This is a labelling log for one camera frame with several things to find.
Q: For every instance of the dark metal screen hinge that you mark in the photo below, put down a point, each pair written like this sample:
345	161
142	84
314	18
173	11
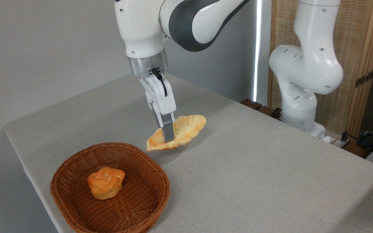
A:
364	78

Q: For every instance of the round orange bread roll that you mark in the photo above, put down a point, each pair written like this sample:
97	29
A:
106	183

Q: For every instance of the dark brown wooden block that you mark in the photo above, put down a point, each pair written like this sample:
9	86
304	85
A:
266	111
251	104

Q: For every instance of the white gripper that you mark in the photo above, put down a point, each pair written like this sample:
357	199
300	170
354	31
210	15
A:
160	100

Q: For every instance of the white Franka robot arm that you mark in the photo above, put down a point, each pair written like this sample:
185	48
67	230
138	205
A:
141	26

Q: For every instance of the long braided bread loaf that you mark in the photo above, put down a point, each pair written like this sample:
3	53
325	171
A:
189	124

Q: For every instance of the brown wicker basket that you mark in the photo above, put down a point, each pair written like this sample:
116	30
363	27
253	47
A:
144	207

